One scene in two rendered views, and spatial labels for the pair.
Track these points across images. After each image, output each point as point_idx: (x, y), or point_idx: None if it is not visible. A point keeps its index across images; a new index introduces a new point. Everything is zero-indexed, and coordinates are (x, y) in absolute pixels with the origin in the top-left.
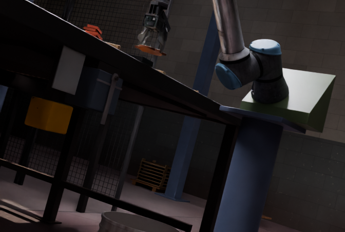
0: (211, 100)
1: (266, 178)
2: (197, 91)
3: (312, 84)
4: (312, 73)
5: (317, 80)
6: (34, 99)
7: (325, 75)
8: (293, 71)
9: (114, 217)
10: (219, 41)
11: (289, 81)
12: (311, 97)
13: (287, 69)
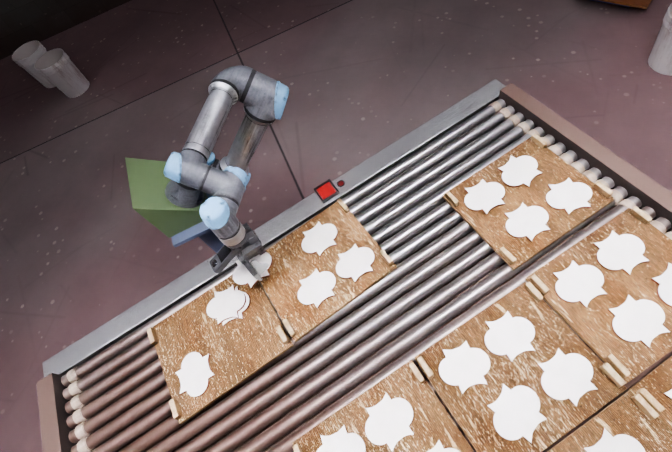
0: (183, 274)
1: None
2: (150, 327)
3: (151, 169)
4: (129, 173)
5: (141, 167)
6: None
7: (128, 164)
8: (133, 187)
9: None
10: (248, 162)
11: (155, 186)
12: None
13: (132, 193)
